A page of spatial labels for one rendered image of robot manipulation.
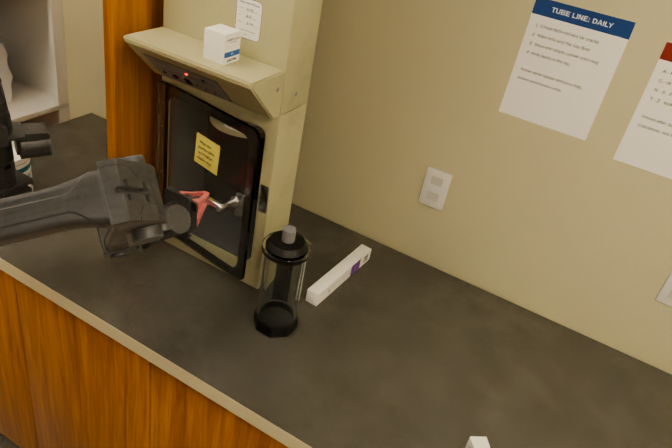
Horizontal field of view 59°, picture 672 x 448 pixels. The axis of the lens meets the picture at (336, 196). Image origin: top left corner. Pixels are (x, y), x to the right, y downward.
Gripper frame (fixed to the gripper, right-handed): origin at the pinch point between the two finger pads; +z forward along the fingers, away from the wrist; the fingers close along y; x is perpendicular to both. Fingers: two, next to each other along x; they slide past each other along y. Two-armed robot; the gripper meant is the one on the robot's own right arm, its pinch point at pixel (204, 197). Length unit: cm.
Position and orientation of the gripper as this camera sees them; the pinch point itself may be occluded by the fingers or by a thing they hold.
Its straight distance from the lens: 133.3
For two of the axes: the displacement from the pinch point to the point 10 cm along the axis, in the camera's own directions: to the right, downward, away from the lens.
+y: 1.6, -8.5, -5.0
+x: -8.7, -3.6, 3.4
